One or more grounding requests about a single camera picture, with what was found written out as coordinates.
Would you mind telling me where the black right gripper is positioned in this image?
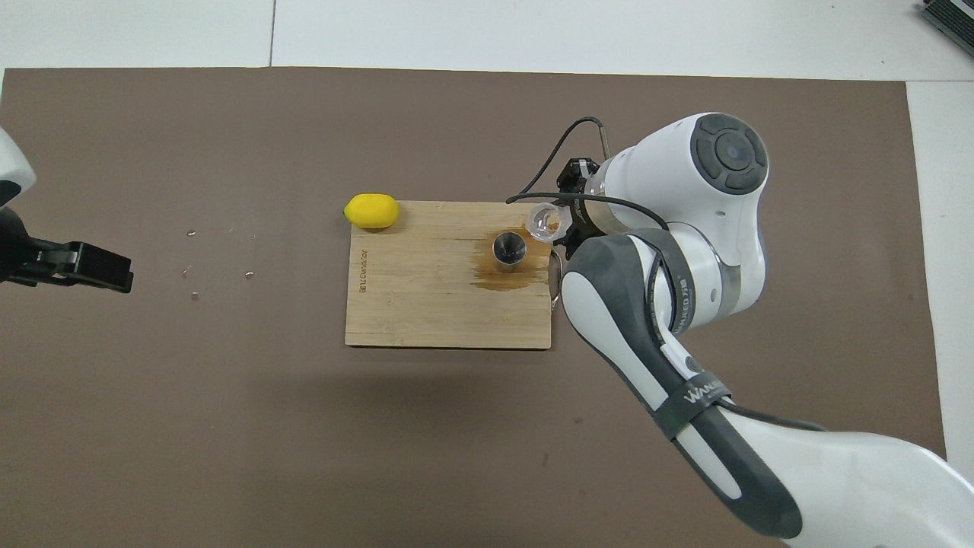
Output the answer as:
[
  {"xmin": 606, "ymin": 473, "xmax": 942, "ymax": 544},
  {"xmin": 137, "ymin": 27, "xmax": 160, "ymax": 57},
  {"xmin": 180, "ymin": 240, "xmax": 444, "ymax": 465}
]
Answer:
[{"xmin": 555, "ymin": 158, "xmax": 610, "ymax": 256}]

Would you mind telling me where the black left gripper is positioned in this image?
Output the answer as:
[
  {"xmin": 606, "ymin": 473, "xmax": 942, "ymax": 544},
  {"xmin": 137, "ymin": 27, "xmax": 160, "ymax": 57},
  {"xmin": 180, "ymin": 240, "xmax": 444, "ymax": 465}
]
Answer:
[{"xmin": 0, "ymin": 205, "xmax": 135, "ymax": 294}]

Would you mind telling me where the small clear glass cup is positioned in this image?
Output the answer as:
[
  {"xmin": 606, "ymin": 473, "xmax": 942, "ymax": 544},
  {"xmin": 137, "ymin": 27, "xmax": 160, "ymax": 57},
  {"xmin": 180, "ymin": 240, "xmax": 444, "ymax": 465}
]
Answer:
[{"xmin": 525, "ymin": 202, "xmax": 571, "ymax": 243}]

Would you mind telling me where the steel jigger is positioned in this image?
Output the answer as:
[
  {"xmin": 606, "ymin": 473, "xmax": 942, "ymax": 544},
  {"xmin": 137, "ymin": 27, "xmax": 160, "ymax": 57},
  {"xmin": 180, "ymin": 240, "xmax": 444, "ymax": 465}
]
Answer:
[{"xmin": 492, "ymin": 232, "xmax": 527, "ymax": 272}]

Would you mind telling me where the wooden cutting board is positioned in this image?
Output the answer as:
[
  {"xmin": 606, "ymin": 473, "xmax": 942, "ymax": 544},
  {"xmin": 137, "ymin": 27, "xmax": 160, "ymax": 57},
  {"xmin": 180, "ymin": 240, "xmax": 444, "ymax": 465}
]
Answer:
[{"xmin": 345, "ymin": 200, "xmax": 565, "ymax": 350}]

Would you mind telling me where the yellow lemon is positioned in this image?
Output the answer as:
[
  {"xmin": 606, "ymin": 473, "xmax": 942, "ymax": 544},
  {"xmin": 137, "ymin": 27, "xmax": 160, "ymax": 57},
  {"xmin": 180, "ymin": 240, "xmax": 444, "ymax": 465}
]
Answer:
[{"xmin": 343, "ymin": 193, "xmax": 400, "ymax": 231}]

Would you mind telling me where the brown table mat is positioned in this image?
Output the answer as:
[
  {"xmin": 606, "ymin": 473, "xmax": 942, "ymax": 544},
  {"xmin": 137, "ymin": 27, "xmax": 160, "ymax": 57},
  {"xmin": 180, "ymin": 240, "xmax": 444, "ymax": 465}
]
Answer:
[{"xmin": 0, "ymin": 67, "xmax": 958, "ymax": 548}]

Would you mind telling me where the grey ribbed device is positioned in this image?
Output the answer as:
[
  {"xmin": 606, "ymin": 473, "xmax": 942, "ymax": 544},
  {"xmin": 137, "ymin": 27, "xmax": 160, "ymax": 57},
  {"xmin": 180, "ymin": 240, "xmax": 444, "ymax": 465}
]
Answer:
[{"xmin": 917, "ymin": 0, "xmax": 974, "ymax": 58}]

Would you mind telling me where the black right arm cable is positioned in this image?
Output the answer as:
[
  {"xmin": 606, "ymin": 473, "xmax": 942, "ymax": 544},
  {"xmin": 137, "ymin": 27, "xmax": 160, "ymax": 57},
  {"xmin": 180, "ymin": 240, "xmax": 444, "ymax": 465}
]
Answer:
[{"xmin": 506, "ymin": 116, "xmax": 830, "ymax": 435}]

